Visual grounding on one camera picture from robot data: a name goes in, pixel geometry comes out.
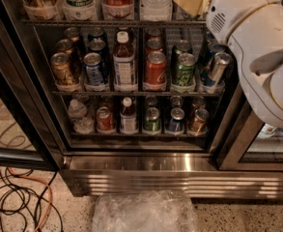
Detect blue can front middle shelf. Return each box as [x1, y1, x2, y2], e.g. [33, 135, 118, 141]
[83, 52, 108, 86]

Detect green can bottom shelf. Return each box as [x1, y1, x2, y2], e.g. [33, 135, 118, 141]
[143, 107, 160, 132]

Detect black cable on floor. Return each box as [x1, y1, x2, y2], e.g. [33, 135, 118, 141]
[0, 166, 65, 232]

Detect brown tea bottle middle shelf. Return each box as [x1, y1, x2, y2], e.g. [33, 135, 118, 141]
[113, 31, 136, 85]

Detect brown tea bottle shelf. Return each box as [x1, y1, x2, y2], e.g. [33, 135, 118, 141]
[120, 97, 137, 134]
[113, 31, 136, 85]

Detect crumpled clear plastic bag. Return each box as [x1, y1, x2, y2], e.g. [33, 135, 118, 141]
[92, 190, 197, 232]

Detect orange extension cable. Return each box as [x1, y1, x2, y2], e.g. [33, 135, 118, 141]
[6, 167, 53, 232]

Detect blue can bottom shelf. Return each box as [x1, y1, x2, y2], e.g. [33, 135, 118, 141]
[166, 107, 184, 132]

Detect red cola can front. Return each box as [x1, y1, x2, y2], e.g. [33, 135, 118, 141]
[144, 51, 167, 85]

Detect green can second row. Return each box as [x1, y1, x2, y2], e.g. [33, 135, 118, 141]
[171, 40, 193, 67]

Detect green can front middle shelf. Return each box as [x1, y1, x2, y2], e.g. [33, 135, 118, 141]
[172, 53, 196, 87]

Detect red can second row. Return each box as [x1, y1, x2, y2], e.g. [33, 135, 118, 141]
[145, 39, 163, 53]

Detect blue slim can second row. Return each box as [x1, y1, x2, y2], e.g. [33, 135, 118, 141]
[199, 42, 225, 81]

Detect gold can shelf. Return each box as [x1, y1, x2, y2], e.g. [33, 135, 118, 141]
[188, 108, 210, 132]
[50, 52, 79, 86]

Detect small water bottle bottom shelf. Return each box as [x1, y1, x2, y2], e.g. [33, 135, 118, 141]
[68, 99, 94, 134]

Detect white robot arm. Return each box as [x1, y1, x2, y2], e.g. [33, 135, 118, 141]
[173, 0, 283, 128]

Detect stainless steel glass-door fridge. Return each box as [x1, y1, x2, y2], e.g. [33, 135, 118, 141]
[0, 0, 283, 201]

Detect gold can second row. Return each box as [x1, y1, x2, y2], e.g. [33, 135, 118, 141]
[56, 39, 80, 65]

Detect red can bottom shelf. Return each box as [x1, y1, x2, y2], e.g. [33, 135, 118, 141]
[96, 106, 114, 131]

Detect gold can front middle shelf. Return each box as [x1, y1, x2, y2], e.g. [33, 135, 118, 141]
[50, 52, 79, 86]

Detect silver blue slim can front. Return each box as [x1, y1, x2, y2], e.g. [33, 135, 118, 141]
[205, 52, 232, 87]

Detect open fridge glass door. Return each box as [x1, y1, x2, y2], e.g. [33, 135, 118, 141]
[0, 18, 62, 171]

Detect brown tea bottle bottom shelf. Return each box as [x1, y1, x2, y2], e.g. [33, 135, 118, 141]
[120, 97, 137, 134]

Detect gold can bottom shelf right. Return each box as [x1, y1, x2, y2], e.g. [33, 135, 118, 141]
[188, 108, 210, 132]

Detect blue can shelf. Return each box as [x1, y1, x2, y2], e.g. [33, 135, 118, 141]
[166, 107, 184, 132]
[83, 52, 108, 86]

